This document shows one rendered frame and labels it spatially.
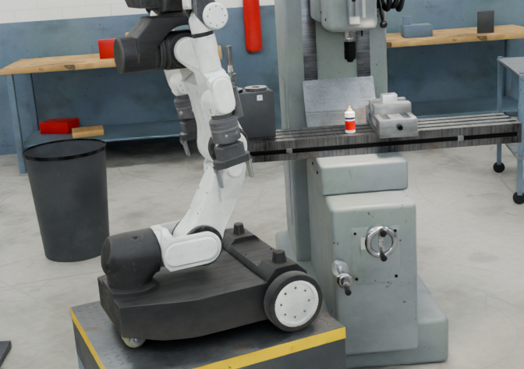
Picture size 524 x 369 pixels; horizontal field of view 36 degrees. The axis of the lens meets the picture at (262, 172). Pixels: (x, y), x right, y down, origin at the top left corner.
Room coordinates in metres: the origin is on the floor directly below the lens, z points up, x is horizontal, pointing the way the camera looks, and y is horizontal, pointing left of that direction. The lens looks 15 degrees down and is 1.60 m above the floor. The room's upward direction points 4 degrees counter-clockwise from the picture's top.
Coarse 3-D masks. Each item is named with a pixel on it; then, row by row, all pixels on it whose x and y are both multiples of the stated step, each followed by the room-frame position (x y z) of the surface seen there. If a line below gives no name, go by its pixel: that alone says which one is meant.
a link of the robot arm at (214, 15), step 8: (184, 0) 2.36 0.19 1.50; (192, 0) 2.34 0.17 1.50; (200, 0) 2.34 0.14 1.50; (208, 0) 2.35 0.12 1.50; (184, 8) 2.39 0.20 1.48; (192, 8) 2.35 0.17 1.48; (200, 8) 2.34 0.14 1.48; (208, 8) 2.33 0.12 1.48; (216, 8) 2.34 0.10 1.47; (224, 8) 2.35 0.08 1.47; (200, 16) 2.33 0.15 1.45; (208, 16) 2.33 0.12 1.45; (216, 16) 2.34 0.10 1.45; (224, 16) 2.35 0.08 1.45; (208, 24) 2.33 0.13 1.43; (216, 24) 2.34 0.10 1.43; (224, 24) 2.35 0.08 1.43
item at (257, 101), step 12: (240, 96) 3.14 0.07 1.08; (252, 96) 3.15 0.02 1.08; (264, 96) 3.16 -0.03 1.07; (252, 108) 3.15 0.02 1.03; (264, 108) 3.16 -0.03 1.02; (240, 120) 3.14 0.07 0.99; (252, 120) 3.15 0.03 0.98; (264, 120) 3.16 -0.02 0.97; (252, 132) 3.15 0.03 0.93; (264, 132) 3.16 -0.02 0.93
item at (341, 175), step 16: (320, 160) 3.04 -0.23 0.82; (336, 160) 3.03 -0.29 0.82; (352, 160) 3.01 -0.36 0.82; (368, 160) 3.00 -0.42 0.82; (384, 160) 2.98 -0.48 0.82; (400, 160) 2.97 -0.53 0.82; (320, 176) 2.96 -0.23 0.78; (336, 176) 2.95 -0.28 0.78; (352, 176) 2.96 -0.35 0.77; (368, 176) 2.96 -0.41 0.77; (384, 176) 2.96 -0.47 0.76; (400, 176) 2.96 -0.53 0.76; (336, 192) 2.95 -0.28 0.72; (352, 192) 2.96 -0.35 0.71
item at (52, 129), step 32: (128, 32) 6.97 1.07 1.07; (416, 32) 6.81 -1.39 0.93; (448, 32) 7.09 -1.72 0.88; (480, 32) 6.83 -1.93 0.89; (512, 32) 6.74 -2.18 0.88; (32, 64) 6.71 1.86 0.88; (64, 64) 6.55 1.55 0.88; (96, 64) 6.51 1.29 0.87; (32, 96) 7.16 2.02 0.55; (64, 128) 6.90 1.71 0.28; (96, 128) 6.81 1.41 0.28; (128, 128) 6.98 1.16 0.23; (160, 128) 6.89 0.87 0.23
